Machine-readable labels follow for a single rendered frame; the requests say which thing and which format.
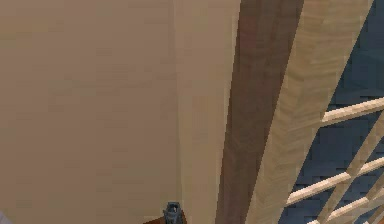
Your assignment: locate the pale wooden slatted furniture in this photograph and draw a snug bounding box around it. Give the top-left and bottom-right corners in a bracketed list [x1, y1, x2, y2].
[244, 0, 384, 224]

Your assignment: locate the small dark grey object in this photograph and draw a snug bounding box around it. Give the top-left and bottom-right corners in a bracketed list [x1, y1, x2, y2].
[162, 201, 183, 224]

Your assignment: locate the brown wooden furniture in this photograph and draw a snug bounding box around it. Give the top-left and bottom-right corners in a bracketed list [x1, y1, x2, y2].
[142, 211, 188, 224]

